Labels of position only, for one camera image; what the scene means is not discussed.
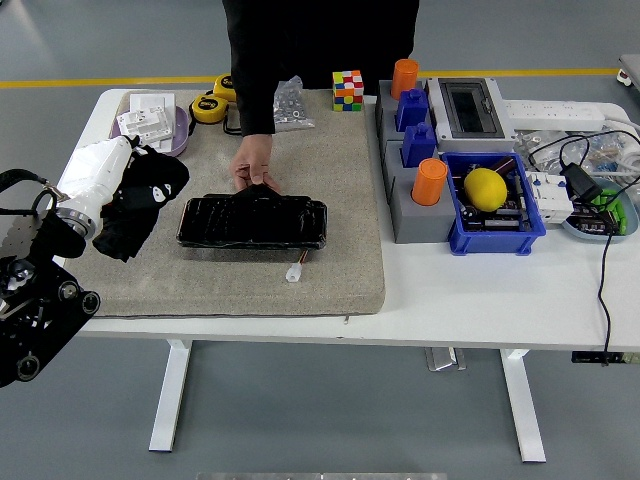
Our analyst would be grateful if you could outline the person's right hand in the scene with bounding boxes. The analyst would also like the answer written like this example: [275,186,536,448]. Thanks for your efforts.
[230,133,284,194]

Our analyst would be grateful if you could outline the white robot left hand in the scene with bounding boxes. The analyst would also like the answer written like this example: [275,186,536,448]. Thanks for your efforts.
[56,134,142,225]

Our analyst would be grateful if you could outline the black rag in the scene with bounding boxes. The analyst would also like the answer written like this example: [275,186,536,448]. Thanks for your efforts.
[92,144,191,264]

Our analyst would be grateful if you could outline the black glossy panel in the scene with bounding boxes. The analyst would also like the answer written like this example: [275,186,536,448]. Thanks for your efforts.
[175,180,330,251]

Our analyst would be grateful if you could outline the clear bag of nuts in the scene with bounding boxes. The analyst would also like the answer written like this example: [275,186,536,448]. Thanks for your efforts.
[272,75,316,132]

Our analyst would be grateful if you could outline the yellow tape measure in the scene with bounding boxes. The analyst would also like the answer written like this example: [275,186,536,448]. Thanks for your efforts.
[213,73,236,103]
[189,93,230,125]

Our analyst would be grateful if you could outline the white socket plate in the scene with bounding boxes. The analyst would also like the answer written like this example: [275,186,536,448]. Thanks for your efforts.
[116,106,175,147]

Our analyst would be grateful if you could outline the purple tray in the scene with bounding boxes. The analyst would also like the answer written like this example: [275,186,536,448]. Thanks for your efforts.
[108,105,191,158]

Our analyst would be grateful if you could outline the white cover plate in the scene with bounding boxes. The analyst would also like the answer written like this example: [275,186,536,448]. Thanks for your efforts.
[144,105,189,153]

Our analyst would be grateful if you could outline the colourful puzzle cube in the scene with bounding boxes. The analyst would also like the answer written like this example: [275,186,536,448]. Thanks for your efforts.
[331,69,365,113]

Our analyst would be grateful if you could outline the grey-brown mat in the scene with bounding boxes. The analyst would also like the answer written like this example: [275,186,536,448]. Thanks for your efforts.
[64,88,386,319]

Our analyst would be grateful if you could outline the grey holder block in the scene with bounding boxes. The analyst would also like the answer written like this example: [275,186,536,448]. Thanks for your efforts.
[374,78,441,151]
[382,140,457,245]

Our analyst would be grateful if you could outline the person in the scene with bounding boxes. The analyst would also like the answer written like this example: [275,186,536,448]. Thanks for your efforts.
[222,0,421,96]

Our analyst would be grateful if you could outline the blue block with knob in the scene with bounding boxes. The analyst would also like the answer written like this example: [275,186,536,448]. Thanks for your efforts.
[395,88,430,133]
[402,122,438,168]

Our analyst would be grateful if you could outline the orange cylinder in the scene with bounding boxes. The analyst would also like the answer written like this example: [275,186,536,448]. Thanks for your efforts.
[411,157,449,207]
[390,58,420,100]

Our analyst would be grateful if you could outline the grey distribution box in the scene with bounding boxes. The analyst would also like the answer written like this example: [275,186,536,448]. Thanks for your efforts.
[426,77,518,153]

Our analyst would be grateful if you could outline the yellow lemon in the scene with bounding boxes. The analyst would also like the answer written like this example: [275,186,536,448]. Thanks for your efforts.
[463,167,509,210]

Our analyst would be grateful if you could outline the white table leg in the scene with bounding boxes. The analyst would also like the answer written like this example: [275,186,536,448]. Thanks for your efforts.
[499,348,547,464]
[148,339,194,454]

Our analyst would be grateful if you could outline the blue plastic bin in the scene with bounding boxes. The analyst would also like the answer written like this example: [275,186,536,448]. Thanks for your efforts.
[440,151,547,257]

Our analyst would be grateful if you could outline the dark circuit board parts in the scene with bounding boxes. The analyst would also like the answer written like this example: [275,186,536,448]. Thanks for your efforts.
[459,199,532,233]

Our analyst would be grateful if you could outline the silver floor plate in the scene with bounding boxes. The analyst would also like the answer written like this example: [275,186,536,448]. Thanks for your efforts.
[424,347,467,372]

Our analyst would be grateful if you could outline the clear bag of washers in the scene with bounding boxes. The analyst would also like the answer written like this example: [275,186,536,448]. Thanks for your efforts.
[514,128,562,171]

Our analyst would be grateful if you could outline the white circuit breaker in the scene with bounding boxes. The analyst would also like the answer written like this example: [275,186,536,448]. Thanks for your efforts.
[524,170,575,225]

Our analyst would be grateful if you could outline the white power strip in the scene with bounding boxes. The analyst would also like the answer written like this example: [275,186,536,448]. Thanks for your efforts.
[502,99,606,132]

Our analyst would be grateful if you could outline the brown electronic modules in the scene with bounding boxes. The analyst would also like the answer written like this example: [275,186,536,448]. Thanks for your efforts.
[572,202,621,235]

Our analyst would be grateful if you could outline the clear bag of small parts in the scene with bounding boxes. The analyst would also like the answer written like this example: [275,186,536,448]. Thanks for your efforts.
[582,130,632,175]

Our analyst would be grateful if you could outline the green plastic parts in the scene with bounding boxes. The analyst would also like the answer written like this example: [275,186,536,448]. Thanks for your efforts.
[592,189,630,234]

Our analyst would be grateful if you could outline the light blue dish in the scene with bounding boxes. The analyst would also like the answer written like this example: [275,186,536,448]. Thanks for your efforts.
[560,177,640,245]

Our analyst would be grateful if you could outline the black table control box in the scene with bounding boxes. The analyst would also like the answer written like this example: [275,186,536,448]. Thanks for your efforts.
[571,351,640,365]

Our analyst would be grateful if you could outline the white flat switch plate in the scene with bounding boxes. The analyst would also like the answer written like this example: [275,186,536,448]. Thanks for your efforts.
[129,92,177,121]

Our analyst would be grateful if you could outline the white connector with wires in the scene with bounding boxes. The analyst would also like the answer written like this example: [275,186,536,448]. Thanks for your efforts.
[284,249,310,285]

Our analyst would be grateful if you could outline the black power adapter with cord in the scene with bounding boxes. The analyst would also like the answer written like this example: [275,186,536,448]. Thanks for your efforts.
[528,129,640,367]

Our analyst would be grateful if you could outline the thick white cable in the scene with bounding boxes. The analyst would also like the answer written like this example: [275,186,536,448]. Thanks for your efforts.
[602,107,640,176]

